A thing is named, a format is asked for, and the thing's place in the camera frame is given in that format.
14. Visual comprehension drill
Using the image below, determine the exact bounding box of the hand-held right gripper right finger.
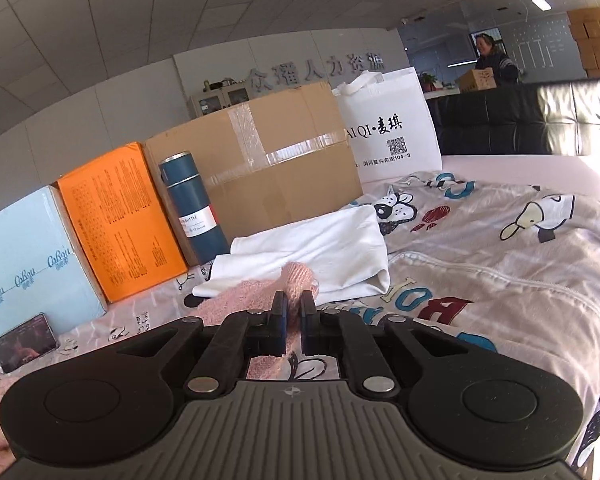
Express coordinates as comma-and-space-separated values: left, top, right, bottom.
300, 290, 469, 396

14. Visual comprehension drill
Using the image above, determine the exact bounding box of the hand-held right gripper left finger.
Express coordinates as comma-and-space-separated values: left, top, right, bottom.
115, 290, 288, 396

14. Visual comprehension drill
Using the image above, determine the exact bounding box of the pink knitted sweater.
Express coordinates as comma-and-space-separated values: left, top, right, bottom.
0, 260, 326, 463

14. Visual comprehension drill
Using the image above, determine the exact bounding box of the white folded garment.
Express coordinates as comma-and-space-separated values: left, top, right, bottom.
192, 205, 392, 307

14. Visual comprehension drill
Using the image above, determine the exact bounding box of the dark blue thermos bottle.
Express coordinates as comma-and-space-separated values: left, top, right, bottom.
159, 150, 230, 266

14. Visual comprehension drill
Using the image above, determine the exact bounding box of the large taped cardboard box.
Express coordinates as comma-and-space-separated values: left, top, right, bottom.
144, 81, 365, 242

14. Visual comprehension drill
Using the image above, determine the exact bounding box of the printed cartoon blanket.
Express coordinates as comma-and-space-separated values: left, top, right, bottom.
0, 170, 600, 472

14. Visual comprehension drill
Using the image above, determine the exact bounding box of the orange box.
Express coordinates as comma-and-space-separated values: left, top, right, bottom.
57, 141, 189, 305

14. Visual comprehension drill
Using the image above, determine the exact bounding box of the white tote bag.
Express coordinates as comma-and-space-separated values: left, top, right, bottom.
331, 66, 443, 185

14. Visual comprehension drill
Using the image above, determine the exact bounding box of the glass door cabinet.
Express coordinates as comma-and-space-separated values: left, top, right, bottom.
187, 80, 254, 119

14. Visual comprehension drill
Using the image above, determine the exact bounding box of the light blue box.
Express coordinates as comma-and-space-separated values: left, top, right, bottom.
0, 185, 109, 369

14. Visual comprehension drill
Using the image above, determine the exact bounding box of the smartphone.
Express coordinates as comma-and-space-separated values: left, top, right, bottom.
0, 312, 60, 374

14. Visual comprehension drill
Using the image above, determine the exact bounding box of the pale bed mattress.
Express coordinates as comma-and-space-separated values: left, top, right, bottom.
440, 154, 600, 211

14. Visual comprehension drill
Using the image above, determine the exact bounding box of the black leather headboard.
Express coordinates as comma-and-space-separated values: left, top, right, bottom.
426, 79, 600, 166

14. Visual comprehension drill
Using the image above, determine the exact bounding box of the small cardboard box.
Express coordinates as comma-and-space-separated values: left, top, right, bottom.
458, 67, 496, 94

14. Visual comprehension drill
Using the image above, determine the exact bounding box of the stack of cardboard boxes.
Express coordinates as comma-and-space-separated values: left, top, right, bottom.
566, 7, 600, 79

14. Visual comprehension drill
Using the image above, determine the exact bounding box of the grey wall lettering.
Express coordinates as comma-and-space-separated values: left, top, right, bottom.
245, 52, 387, 92

